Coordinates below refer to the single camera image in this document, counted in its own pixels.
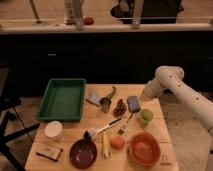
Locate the grey cloth piece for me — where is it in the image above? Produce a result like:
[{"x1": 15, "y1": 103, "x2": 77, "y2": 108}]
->
[{"x1": 86, "y1": 91, "x2": 100, "y2": 106}]

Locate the dark purple bowl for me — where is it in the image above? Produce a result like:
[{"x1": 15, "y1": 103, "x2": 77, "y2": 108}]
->
[{"x1": 70, "y1": 139, "x2": 97, "y2": 169}]

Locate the orange round fruit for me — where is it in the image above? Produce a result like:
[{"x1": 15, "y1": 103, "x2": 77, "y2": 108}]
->
[{"x1": 110, "y1": 136, "x2": 125, "y2": 150}]

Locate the wooden black eraser block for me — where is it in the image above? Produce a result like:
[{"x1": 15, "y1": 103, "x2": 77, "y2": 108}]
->
[{"x1": 35, "y1": 144, "x2": 63, "y2": 162}]

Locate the red object on counter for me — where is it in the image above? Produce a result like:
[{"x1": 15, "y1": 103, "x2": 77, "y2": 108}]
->
[{"x1": 83, "y1": 17, "x2": 94, "y2": 25}]

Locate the black chair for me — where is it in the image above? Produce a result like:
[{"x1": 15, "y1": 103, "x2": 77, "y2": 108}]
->
[{"x1": 0, "y1": 68, "x2": 41, "y2": 171}]

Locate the green plastic tray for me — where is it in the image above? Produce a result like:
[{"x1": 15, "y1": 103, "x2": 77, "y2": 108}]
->
[{"x1": 36, "y1": 78, "x2": 86, "y2": 122}]

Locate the yellow corn cob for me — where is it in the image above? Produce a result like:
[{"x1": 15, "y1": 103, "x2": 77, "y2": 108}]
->
[{"x1": 102, "y1": 131, "x2": 110, "y2": 158}]

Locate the white round container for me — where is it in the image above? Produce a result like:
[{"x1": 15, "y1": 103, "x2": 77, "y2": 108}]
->
[{"x1": 44, "y1": 121, "x2": 63, "y2": 140}]

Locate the metal cup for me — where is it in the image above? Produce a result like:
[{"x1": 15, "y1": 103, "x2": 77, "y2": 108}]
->
[{"x1": 100, "y1": 97, "x2": 111, "y2": 113}]

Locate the green plastic cup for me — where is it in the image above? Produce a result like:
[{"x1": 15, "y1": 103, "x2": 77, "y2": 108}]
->
[{"x1": 140, "y1": 109, "x2": 153, "y2": 128}]

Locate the green chili pepper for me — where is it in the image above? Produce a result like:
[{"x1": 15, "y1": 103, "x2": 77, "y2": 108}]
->
[{"x1": 106, "y1": 86, "x2": 116, "y2": 99}]

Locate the orange bowl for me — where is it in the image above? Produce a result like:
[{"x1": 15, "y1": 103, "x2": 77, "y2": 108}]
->
[{"x1": 128, "y1": 132, "x2": 161, "y2": 167}]

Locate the small green handled spoon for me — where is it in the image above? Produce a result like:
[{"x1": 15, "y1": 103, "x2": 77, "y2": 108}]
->
[{"x1": 118, "y1": 113, "x2": 133, "y2": 135}]

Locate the blue sponge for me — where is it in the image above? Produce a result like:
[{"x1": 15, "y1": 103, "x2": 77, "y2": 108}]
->
[{"x1": 127, "y1": 96, "x2": 141, "y2": 113}]

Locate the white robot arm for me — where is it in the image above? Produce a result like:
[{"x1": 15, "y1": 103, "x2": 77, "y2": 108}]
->
[{"x1": 140, "y1": 66, "x2": 213, "y2": 137}]

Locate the bunch of dark grapes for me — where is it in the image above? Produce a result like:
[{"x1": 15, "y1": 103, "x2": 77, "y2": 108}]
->
[{"x1": 113, "y1": 99, "x2": 127, "y2": 117}]

